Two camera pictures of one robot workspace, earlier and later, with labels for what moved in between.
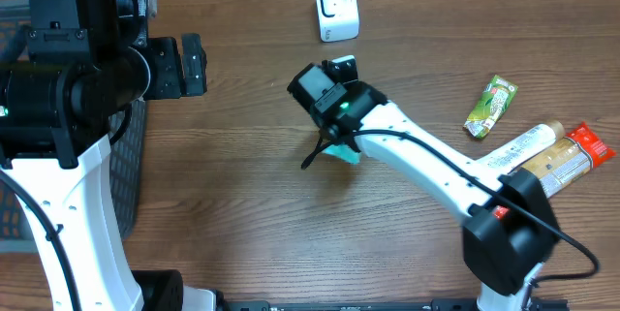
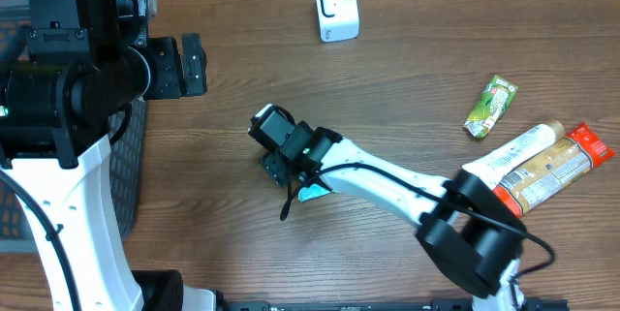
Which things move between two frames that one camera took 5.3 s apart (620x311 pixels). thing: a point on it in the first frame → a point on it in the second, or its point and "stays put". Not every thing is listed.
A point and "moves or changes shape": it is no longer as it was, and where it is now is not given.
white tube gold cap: x=524 y=148 stays put
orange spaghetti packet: x=573 y=156 stays put
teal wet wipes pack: x=344 y=153 moves or changes shape
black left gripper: x=165 y=67 stays put
